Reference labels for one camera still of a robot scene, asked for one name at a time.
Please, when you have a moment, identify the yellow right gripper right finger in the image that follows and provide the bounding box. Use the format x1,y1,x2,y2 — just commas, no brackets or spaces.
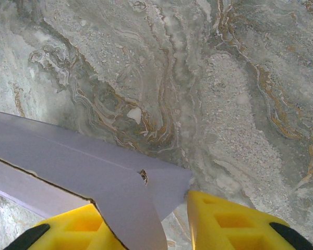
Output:
187,190,313,250

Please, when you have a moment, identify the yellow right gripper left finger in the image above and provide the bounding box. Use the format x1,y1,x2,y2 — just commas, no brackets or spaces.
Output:
9,203,124,250

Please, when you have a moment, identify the white lilac paper box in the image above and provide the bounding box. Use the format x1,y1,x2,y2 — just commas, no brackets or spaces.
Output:
0,109,193,250

